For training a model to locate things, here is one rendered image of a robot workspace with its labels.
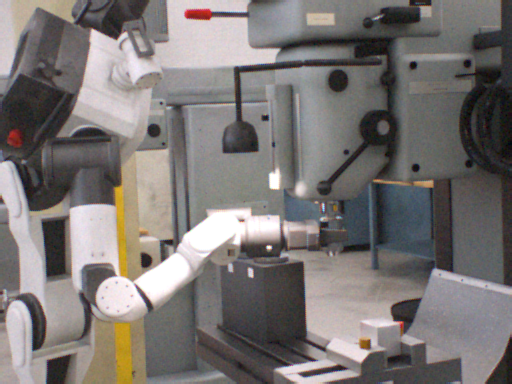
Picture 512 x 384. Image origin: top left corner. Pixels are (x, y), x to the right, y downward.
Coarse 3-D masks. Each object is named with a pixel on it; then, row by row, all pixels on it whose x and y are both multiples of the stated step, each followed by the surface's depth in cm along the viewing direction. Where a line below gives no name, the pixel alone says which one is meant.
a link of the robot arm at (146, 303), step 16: (176, 256) 176; (160, 272) 173; (176, 272) 174; (144, 288) 171; (160, 288) 172; (176, 288) 174; (144, 304) 170; (160, 304) 173; (112, 320) 172; (128, 320) 169
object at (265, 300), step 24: (240, 264) 217; (264, 264) 211; (288, 264) 212; (240, 288) 218; (264, 288) 208; (288, 288) 212; (240, 312) 219; (264, 312) 209; (288, 312) 212; (264, 336) 210; (288, 336) 212
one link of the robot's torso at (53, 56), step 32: (32, 32) 181; (64, 32) 186; (96, 32) 191; (32, 64) 177; (64, 64) 181; (96, 64) 186; (32, 96) 179; (64, 96) 173; (96, 96) 182; (128, 96) 187; (0, 128) 187; (32, 128) 187; (64, 128) 181; (96, 128) 180; (128, 128) 183; (32, 160) 194
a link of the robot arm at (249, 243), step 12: (240, 216) 182; (252, 216) 180; (240, 228) 179; (252, 228) 177; (240, 240) 178; (252, 240) 177; (216, 252) 180; (228, 252) 180; (240, 252) 181; (252, 252) 178
